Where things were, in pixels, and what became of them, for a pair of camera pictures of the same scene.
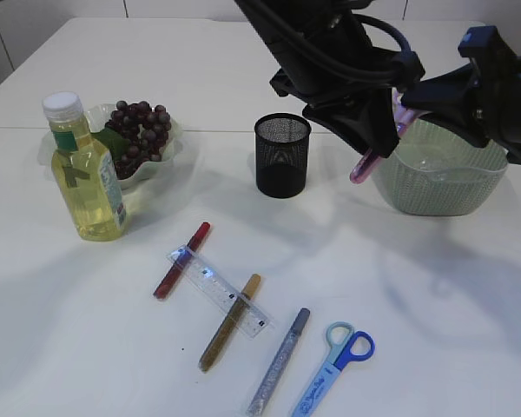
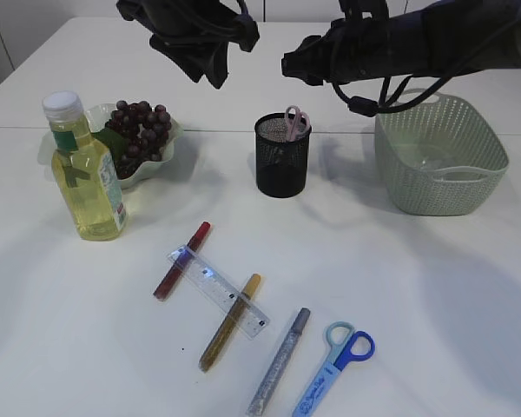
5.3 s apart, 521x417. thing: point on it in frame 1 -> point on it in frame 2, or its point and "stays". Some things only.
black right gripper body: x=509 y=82 -> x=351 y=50
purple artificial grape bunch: x=135 y=133 stays
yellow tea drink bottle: x=86 y=172 stays
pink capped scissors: x=404 y=115 -> x=298 y=122
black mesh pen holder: x=282 y=142 stays
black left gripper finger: x=366 y=120 -> x=217 y=69
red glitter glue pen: x=180 y=262 stays
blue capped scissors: x=345 y=345 stays
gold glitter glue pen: x=228 y=324 stays
